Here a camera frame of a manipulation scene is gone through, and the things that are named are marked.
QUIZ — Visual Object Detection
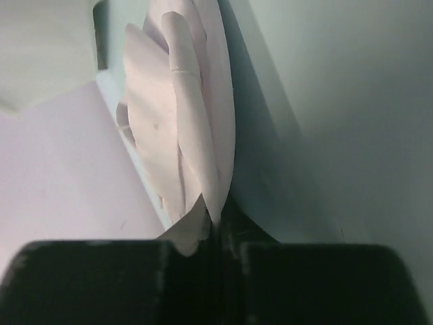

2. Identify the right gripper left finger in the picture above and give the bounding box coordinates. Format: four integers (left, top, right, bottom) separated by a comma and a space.
0, 193, 216, 325

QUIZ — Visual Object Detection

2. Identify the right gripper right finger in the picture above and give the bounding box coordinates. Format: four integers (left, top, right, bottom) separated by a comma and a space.
220, 198, 427, 324

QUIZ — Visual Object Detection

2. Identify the white long sleeve shirt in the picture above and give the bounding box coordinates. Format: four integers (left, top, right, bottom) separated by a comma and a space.
115, 0, 236, 225

